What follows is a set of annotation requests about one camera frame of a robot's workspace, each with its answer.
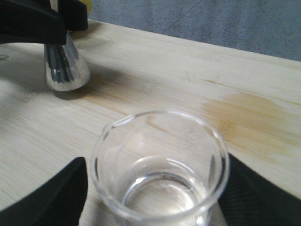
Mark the yellow lemon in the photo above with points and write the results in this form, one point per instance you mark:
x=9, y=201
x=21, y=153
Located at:
x=88, y=4

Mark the clear glass beaker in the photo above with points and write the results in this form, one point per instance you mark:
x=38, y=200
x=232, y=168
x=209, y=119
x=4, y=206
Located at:
x=160, y=168

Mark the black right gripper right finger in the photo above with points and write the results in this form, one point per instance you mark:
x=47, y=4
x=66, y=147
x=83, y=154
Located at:
x=251, y=200

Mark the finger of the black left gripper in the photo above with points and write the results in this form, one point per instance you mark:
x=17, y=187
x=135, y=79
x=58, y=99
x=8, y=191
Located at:
x=74, y=14
x=30, y=21

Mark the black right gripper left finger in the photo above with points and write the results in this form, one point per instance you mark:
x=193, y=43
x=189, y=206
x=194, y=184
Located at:
x=58, y=202

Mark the steel double jigger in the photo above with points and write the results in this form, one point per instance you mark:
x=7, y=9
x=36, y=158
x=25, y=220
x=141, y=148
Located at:
x=65, y=69

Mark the light wooden cutting board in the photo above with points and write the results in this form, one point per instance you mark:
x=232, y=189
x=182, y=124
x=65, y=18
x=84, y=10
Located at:
x=252, y=100

